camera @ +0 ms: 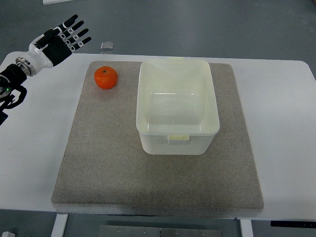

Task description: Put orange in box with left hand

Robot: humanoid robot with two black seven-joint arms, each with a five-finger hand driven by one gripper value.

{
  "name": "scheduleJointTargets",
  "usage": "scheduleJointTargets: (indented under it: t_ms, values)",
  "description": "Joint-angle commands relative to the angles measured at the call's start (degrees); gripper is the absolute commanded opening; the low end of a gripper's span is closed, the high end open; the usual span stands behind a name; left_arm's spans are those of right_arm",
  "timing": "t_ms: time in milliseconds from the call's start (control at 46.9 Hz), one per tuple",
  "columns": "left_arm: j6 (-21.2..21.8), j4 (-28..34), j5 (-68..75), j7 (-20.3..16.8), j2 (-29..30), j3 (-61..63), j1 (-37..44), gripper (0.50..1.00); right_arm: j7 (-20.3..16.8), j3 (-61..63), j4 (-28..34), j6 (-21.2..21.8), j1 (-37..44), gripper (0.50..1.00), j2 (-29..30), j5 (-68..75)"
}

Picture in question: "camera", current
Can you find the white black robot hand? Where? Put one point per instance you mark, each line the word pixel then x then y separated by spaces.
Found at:
pixel 50 50

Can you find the orange fruit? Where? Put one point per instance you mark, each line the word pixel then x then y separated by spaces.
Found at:
pixel 106 77

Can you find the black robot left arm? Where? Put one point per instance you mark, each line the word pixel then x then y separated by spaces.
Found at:
pixel 12 92

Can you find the white plastic box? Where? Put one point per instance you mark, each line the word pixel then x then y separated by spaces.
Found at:
pixel 176 106

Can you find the white object top edge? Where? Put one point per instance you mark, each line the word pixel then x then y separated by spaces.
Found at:
pixel 46 2

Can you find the grey felt mat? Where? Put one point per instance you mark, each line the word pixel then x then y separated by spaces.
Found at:
pixel 106 171

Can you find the white table leg left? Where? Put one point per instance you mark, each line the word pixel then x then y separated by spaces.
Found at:
pixel 59 225

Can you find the white table leg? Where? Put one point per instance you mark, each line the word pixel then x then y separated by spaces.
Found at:
pixel 59 225
pixel 246 228

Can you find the white object bottom left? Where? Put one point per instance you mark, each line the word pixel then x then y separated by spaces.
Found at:
pixel 7 234

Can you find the white table leg right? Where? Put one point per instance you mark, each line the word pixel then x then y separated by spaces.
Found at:
pixel 246 228

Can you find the black control panel strip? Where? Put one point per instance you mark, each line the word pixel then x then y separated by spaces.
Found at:
pixel 293 224

